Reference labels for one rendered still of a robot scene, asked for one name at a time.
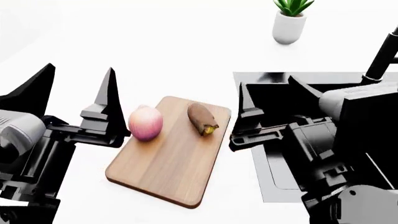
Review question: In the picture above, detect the pink red onion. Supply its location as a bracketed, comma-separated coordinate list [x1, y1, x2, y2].
[127, 104, 164, 142]

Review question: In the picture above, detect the brown sweet potato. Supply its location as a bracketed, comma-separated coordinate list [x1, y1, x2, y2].
[187, 103, 220, 138]

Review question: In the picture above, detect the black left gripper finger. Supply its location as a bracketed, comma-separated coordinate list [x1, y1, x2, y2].
[79, 67, 132, 141]
[0, 62, 57, 116]

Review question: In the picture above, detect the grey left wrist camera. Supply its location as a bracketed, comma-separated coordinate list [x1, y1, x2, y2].
[0, 108, 47, 164]

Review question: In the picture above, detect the black kitchen faucet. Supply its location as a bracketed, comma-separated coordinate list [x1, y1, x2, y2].
[359, 22, 398, 86]

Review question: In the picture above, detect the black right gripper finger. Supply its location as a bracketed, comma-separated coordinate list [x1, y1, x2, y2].
[287, 75, 326, 119]
[230, 80, 266, 138]

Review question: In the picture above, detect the wooden cutting board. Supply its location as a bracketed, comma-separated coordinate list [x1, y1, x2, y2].
[104, 95, 232, 210]

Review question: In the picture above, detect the potted succulent in white pot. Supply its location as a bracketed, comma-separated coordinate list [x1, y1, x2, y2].
[271, 0, 315, 45]

